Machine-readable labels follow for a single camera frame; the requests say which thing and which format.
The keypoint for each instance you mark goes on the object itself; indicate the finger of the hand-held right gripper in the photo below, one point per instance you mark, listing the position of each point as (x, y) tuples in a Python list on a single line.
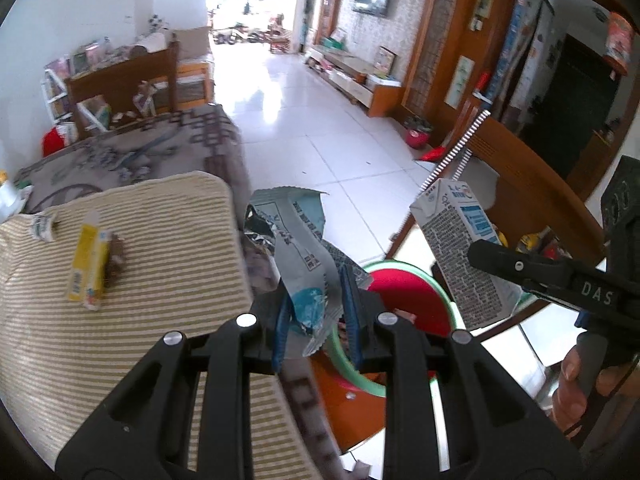
[(520, 265)]

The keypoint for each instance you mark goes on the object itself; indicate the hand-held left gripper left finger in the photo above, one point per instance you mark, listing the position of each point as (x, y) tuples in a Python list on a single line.
[(282, 330)]

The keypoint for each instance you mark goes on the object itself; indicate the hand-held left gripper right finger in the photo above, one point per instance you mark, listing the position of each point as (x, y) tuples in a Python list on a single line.
[(352, 320)]

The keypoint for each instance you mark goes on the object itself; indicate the red bin with green rim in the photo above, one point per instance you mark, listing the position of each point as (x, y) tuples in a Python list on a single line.
[(405, 290)]

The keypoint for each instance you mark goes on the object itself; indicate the white blue milk carton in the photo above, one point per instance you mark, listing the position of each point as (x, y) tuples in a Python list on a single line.
[(460, 250)]

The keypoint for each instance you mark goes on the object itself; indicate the silver blue foil wrapper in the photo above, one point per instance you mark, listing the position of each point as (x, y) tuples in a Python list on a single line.
[(305, 260)]

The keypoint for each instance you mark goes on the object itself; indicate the person's right hand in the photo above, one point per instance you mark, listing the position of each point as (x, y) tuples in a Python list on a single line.
[(567, 395)]

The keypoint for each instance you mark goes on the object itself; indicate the striped beige mat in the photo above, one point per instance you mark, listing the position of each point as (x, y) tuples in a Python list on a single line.
[(165, 260)]

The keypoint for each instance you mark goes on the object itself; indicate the red dustpan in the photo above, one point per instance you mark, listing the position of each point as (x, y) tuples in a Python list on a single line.
[(434, 154)]

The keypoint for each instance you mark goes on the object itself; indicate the small red waste basket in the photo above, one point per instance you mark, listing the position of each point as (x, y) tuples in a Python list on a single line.
[(417, 135)]

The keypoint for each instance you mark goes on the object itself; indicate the dark door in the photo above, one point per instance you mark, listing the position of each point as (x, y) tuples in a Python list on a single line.
[(575, 95)]

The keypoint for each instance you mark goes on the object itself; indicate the brown snack wrapper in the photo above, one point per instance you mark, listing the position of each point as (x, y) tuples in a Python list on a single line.
[(116, 260)]

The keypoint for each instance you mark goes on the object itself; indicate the yellow white box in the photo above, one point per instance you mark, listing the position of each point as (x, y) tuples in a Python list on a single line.
[(100, 290)]

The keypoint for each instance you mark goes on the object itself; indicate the hanging scroll painting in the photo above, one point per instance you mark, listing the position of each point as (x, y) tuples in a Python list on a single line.
[(458, 82)]

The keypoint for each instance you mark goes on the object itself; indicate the red hanging decoration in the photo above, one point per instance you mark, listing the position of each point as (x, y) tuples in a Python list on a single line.
[(620, 42)]

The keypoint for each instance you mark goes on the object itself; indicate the wooden television cabinet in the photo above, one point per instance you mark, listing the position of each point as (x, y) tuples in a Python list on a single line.
[(355, 80)]

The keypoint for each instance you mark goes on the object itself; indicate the small framed picture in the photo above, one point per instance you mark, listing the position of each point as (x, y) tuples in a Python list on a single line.
[(386, 60)]

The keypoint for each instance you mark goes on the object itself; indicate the wooden lattice partition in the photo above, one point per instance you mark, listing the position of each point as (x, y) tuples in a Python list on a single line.
[(435, 35)]

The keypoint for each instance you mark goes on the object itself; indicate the small green white wrapper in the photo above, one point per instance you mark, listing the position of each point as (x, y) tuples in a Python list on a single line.
[(44, 226)]

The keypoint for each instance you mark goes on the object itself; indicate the wooden armchair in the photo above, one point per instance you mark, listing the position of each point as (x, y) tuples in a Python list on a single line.
[(192, 70)]

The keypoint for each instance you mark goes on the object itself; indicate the red bag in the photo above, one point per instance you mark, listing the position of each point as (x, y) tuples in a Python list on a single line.
[(54, 142)]

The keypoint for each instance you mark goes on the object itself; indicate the yellow white bottle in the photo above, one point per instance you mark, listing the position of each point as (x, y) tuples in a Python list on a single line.
[(9, 195)]

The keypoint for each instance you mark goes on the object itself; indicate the white book shelf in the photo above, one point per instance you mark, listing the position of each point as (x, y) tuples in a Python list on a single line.
[(62, 85)]

